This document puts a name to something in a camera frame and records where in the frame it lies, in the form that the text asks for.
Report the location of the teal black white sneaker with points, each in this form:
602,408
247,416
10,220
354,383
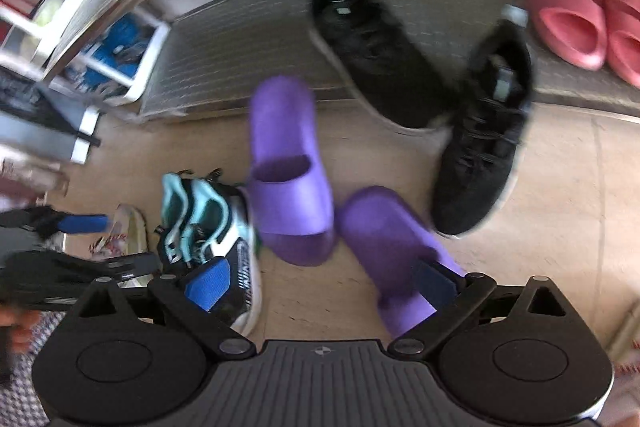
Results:
202,220

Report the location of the pink slide sandal right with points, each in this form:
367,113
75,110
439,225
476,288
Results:
622,18

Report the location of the grey perforated shoe rack shelf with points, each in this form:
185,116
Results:
215,56

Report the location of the person's left hand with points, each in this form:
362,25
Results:
21,323

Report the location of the purple slide sandal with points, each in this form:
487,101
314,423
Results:
389,240
289,191

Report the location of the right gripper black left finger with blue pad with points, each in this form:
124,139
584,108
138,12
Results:
187,301

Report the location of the pink slide sandal left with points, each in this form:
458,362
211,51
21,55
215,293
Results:
574,30

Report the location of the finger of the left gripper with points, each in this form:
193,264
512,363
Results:
53,279
45,221

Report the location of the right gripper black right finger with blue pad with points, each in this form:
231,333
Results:
456,300

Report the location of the white shelf unit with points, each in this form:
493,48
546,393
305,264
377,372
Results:
113,66

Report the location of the pink slide sandal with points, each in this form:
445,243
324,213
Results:
622,18
574,30

